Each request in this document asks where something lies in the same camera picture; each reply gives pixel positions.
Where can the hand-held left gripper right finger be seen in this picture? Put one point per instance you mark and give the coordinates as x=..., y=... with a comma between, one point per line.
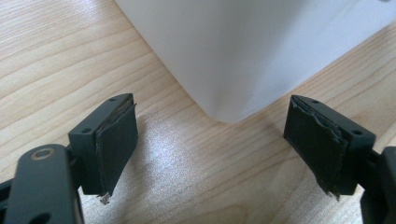
x=323, y=146

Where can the white box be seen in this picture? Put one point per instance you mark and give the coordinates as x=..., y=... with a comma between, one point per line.
x=249, y=53

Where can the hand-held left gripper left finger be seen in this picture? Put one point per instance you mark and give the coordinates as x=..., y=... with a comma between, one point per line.
x=106, y=149

